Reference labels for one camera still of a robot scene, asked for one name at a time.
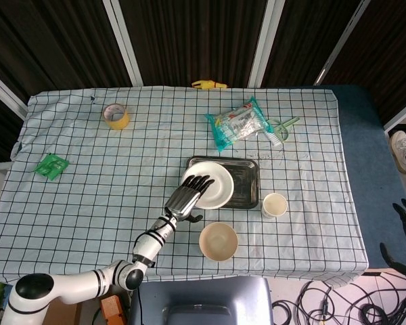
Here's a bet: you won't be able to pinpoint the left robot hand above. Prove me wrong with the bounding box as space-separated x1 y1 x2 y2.
164 174 216 224

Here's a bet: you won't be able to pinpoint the white round plate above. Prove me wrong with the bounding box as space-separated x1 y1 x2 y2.
181 161 235 210

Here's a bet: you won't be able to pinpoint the beige bowl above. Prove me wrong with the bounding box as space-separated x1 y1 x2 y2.
198 221 240 262

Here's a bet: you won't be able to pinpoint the white paper cup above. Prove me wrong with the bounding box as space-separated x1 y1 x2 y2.
261 192 288 219

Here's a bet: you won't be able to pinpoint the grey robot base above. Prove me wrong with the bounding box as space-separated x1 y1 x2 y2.
128 276 275 325

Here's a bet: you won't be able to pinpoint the black metal tray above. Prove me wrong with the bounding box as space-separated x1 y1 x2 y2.
183 155 261 209

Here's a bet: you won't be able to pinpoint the white sneaker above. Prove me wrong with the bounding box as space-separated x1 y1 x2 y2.
389 130 406 175

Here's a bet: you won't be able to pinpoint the teal snack package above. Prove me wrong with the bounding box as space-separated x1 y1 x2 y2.
204 96 275 152

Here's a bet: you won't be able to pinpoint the yellow tape roll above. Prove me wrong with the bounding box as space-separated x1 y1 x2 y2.
103 104 131 131

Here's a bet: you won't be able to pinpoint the checked light blue tablecloth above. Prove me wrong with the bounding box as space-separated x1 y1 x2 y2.
0 86 369 288

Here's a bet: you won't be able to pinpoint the yellow plastic toy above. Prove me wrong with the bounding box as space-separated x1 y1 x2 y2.
191 79 228 90

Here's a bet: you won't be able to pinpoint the orange box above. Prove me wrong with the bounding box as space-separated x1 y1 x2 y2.
99 294 125 325

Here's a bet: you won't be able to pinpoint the green sachet packet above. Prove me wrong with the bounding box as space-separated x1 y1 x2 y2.
33 152 70 181

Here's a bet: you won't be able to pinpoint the white partition frame post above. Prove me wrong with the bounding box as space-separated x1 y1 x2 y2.
313 0 371 85
0 66 28 120
102 0 143 86
384 101 406 132
248 0 287 88

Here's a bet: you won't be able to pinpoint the black floor cables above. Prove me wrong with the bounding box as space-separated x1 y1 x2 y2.
272 279 406 325

